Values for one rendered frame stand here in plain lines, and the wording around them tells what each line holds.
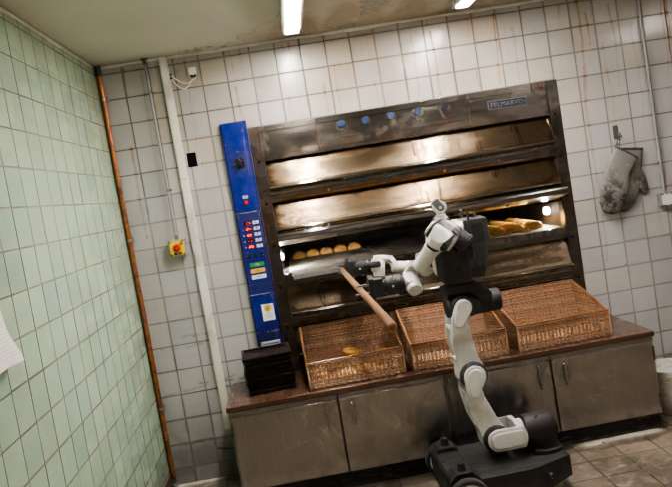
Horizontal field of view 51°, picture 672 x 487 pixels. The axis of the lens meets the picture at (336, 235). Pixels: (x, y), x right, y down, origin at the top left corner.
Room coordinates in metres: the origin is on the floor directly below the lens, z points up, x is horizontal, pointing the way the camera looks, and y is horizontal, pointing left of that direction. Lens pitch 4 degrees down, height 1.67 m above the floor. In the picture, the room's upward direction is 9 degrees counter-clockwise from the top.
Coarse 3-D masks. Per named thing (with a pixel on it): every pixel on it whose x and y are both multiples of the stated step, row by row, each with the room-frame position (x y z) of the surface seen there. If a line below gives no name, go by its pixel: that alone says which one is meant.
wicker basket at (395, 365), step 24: (312, 336) 4.32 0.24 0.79; (336, 336) 4.32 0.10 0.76; (360, 336) 4.33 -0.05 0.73; (384, 336) 4.33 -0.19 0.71; (312, 360) 4.28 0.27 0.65; (336, 360) 3.88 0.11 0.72; (360, 360) 3.89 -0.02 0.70; (384, 360) 3.90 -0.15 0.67; (312, 384) 3.87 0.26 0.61; (336, 384) 3.88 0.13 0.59
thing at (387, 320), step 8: (344, 272) 3.78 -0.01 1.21; (352, 280) 3.42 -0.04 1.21; (360, 288) 3.13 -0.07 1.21; (368, 296) 2.88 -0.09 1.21; (368, 304) 2.79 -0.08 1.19; (376, 304) 2.67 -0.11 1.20; (376, 312) 2.57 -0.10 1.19; (384, 312) 2.49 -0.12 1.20; (384, 320) 2.39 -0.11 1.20; (392, 320) 2.33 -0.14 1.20; (392, 328) 2.30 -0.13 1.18
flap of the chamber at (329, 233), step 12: (552, 192) 4.31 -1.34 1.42; (564, 192) 4.32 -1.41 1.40; (480, 204) 4.29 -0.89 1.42; (492, 204) 4.29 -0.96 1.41; (504, 204) 4.34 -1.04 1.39; (516, 204) 4.42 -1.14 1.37; (408, 216) 4.26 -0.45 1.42; (420, 216) 4.27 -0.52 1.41; (432, 216) 4.30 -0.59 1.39; (336, 228) 4.24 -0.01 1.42; (348, 228) 4.24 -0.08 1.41; (360, 228) 4.27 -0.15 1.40; (372, 228) 4.35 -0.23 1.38; (384, 228) 4.44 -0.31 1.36; (288, 240) 4.23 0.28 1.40; (300, 240) 4.32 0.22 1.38; (312, 240) 4.41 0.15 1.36
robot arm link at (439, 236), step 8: (432, 232) 3.05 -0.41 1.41; (440, 232) 3.05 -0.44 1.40; (448, 232) 3.05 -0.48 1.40; (432, 240) 3.04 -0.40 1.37; (440, 240) 3.03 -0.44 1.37; (448, 240) 3.03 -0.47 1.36; (424, 248) 3.07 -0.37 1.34; (432, 248) 3.05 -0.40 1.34; (440, 248) 3.04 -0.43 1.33; (424, 256) 3.07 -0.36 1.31; (432, 256) 3.06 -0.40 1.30; (424, 264) 3.09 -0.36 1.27
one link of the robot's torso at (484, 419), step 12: (468, 372) 3.46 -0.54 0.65; (480, 372) 3.46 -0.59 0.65; (468, 384) 3.46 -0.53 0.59; (480, 384) 3.46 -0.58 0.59; (468, 396) 3.46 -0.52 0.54; (480, 396) 3.47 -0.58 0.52; (468, 408) 3.51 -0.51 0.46; (480, 408) 3.50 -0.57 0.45; (480, 420) 3.51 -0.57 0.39; (492, 420) 3.51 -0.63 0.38; (480, 432) 3.51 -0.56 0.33
